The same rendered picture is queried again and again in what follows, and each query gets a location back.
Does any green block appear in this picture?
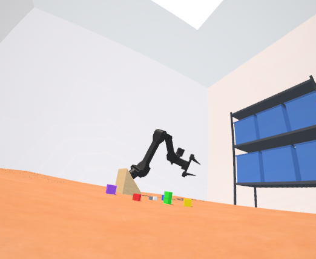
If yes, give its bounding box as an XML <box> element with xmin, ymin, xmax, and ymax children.
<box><xmin>164</xmin><ymin>191</ymin><xmax>173</xmax><ymax>198</ymax></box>
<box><xmin>163</xmin><ymin>198</ymin><xmax>172</xmax><ymax>204</ymax></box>

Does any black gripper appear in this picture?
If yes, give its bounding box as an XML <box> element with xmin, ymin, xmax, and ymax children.
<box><xmin>179</xmin><ymin>154</ymin><xmax>201</xmax><ymax>177</ymax></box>

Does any red block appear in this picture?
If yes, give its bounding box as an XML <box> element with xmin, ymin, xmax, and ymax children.
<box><xmin>133</xmin><ymin>194</ymin><xmax>141</xmax><ymax>202</ymax></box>

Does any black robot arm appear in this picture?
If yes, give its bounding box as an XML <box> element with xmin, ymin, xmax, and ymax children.
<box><xmin>129</xmin><ymin>129</ymin><xmax>185</xmax><ymax>179</ymax></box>

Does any purple block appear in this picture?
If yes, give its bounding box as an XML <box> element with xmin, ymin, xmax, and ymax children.
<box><xmin>105</xmin><ymin>184</ymin><xmax>117</xmax><ymax>195</ymax></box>

